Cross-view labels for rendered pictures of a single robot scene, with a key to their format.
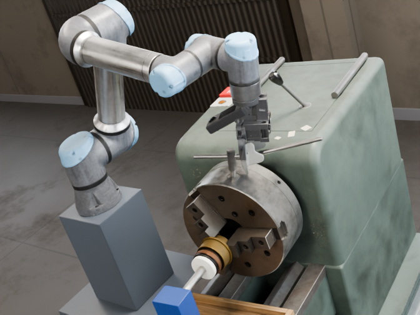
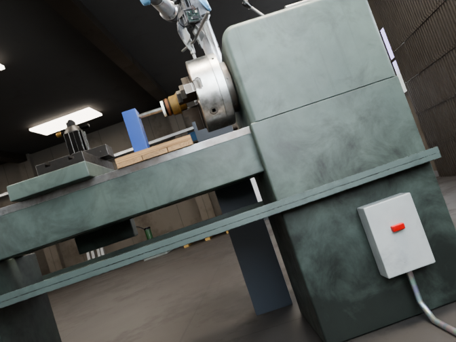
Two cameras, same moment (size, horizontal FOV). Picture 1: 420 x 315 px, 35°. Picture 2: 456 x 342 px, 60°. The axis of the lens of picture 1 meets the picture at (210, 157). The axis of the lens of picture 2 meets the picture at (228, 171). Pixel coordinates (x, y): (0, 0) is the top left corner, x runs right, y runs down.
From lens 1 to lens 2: 1.97 m
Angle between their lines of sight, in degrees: 55
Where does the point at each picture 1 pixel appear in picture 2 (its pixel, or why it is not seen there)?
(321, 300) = (240, 149)
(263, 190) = (197, 61)
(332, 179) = (244, 53)
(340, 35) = not seen: outside the picture
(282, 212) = (201, 72)
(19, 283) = not seen: hidden behind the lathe
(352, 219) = (276, 93)
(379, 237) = (328, 126)
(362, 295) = (286, 160)
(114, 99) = (207, 49)
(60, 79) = not seen: hidden behind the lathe
